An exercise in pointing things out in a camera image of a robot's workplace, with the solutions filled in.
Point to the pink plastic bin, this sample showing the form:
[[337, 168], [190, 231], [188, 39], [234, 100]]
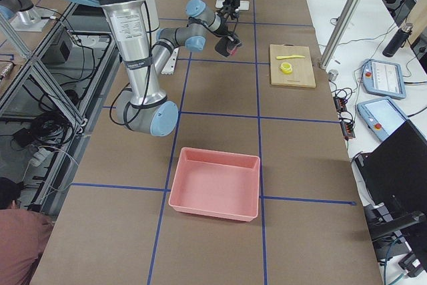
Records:
[[216, 184]]

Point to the bamboo cutting board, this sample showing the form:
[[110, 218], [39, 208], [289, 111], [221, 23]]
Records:
[[303, 73]]

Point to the teach pendant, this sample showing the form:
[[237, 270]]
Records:
[[382, 116], [383, 78]]

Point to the yellow lemon slices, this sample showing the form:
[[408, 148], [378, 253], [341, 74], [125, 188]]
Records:
[[286, 68]]

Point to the black water bottle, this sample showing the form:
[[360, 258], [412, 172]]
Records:
[[398, 40]]

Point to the aluminium frame post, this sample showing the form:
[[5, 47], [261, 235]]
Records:
[[338, 32]]

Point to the person in red shirt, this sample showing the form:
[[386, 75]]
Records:
[[24, 236]]

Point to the black laptop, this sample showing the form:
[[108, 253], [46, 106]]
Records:
[[395, 172]]

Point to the black power strip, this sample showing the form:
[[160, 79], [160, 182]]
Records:
[[345, 118]]

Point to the white rectangular tray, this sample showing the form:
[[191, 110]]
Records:
[[244, 5]]

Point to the upper teach pendant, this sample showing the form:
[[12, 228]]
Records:
[[383, 78]]

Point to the grey wiping cloth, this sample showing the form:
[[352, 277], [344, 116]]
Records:
[[228, 46]]

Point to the yellow plastic knife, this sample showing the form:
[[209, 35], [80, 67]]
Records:
[[294, 56]]

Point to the lower teach pendant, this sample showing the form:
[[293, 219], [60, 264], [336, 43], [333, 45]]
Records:
[[382, 116]]

